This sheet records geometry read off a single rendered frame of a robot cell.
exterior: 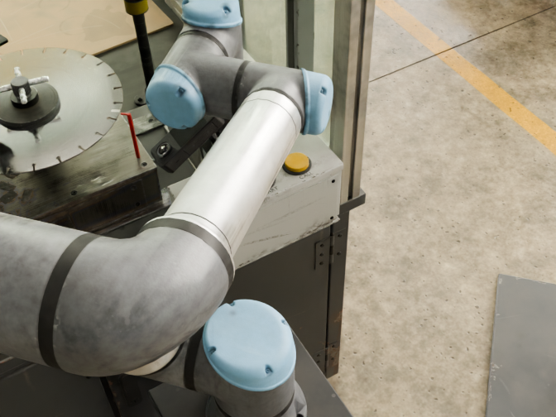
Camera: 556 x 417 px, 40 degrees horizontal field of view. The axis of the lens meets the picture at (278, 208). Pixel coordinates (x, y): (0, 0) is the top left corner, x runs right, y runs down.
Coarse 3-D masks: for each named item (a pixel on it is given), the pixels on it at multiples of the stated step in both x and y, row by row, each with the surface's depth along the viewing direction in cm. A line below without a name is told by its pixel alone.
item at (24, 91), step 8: (16, 72) 132; (16, 80) 130; (24, 80) 130; (32, 80) 131; (40, 80) 131; (48, 80) 131; (0, 88) 130; (8, 88) 130; (16, 88) 129; (24, 88) 130; (16, 96) 131; (24, 96) 128
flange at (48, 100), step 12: (36, 84) 136; (48, 84) 136; (0, 96) 134; (12, 96) 132; (36, 96) 132; (48, 96) 134; (0, 108) 132; (12, 108) 132; (24, 108) 132; (36, 108) 132; (48, 108) 132; (0, 120) 131; (12, 120) 130; (24, 120) 130; (36, 120) 130
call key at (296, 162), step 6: (288, 156) 130; (294, 156) 130; (300, 156) 130; (306, 156) 130; (288, 162) 129; (294, 162) 129; (300, 162) 129; (306, 162) 129; (288, 168) 129; (294, 168) 128; (300, 168) 128; (306, 168) 129
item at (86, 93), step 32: (0, 64) 142; (32, 64) 142; (64, 64) 141; (96, 64) 141; (64, 96) 135; (96, 96) 135; (0, 128) 130; (32, 128) 130; (64, 128) 130; (96, 128) 130; (0, 160) 125; (32, 160) 125; (64, 160) 125
